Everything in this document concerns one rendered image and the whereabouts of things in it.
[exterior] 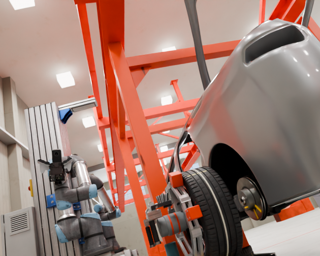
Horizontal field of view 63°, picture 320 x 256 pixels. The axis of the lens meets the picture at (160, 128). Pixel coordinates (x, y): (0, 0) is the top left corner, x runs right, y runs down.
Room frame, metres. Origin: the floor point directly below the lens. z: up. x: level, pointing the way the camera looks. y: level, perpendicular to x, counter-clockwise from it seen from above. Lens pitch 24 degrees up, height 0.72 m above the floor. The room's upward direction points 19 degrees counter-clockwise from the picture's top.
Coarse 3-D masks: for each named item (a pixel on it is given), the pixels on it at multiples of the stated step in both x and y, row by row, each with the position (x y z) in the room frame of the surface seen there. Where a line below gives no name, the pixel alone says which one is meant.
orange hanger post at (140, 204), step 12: (120, 144) 4.21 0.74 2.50; (132, 156) 4.25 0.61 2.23; (132, 168) 4.23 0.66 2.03; (132, 180) 4.22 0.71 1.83; (132, 192) 4.21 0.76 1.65; (144, 204) 4.24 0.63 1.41; (144, 216) 4.23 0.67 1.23; (144, 228) 4.22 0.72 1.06; (144, 240) 4.30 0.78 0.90; (156, 252) 4.23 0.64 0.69
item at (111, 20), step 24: (96, 0) 1.95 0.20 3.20; (120, 0) 1.86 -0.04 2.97; (264, 0) 3.51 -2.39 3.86; (288, 0) 2.90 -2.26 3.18; (120, 24) 2.15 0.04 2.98; (96, 96) 3.92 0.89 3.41; (96, 120) 7.59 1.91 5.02; (192, 144) 8.32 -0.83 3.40; (120, 168) 6.94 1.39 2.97; (120, 192) 9.64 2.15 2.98
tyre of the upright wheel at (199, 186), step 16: (192, 176) 1.81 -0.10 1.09; (208, 176) 1.79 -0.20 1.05; (192, 192) 1.73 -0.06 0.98; (208, 192) 1.73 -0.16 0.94; (224, 192) 1.74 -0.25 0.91; (208, 208) 1.71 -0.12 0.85; (224, 208) 1.73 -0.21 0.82; (208, 224) 1.70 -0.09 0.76; (240, 224) 1.78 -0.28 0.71; (208, 240) 1.75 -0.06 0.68; (224, 240) 1.79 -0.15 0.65; (240, 240) 1.84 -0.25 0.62
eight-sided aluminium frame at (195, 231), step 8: (168, 184) 1.92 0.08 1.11; (176, 192) 1.78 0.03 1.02; (184, 192) 1.77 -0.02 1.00; (184, 200) 1.73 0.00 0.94; (168, 208) 2.18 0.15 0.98; (184, 208) 1.72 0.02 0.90; (192, 232) 1.72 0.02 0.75; (200, 232) 1.74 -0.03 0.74; (184, 240) 2.19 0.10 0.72; (192, 240) 1.78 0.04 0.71; (200, 240) 1.78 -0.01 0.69; (184, 248) 2.13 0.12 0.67; (192, 248) 1.84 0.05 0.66; (200, 248) 1.82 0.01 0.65
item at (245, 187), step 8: (240, 184) 2.12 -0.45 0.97; (248, 184) 2.00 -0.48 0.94; (256, 184) 1.95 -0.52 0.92; (240, 192) 2.06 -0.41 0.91; (248, 192) 2.02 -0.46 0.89; (256, 192) 1.95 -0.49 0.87; (248, 200) 2.01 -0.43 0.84; (256, 200) 2.00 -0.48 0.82; (248, 208) 2.05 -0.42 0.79; (256, 208) 2.04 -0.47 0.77; (264, 208) 1.98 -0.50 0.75; (256, 216) 2.09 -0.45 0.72
